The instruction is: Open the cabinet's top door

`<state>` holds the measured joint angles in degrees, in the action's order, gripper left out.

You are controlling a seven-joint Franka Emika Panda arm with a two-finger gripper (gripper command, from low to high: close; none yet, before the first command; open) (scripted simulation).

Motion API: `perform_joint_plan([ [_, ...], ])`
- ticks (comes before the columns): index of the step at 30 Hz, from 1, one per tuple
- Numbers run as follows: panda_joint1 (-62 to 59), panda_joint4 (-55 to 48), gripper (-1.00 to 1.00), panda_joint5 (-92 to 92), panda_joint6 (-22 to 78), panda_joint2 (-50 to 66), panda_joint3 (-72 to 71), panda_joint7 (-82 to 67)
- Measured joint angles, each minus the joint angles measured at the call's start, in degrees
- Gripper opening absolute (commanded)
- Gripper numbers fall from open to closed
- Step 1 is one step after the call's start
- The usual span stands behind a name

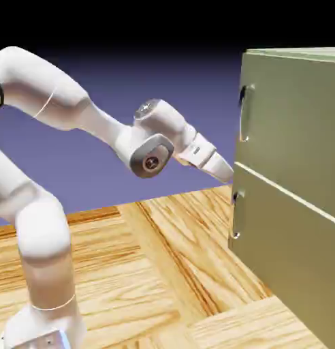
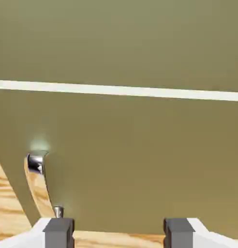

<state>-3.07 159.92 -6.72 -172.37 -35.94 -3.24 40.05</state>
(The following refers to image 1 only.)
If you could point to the olive green cabinet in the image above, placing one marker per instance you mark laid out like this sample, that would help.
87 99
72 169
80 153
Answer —
320 53

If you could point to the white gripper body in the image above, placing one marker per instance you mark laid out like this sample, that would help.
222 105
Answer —
220 169

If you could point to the olive cabinet door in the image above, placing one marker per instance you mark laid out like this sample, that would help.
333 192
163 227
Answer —
292 122
279 259

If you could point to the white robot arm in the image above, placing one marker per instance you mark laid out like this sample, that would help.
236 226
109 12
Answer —
53 98

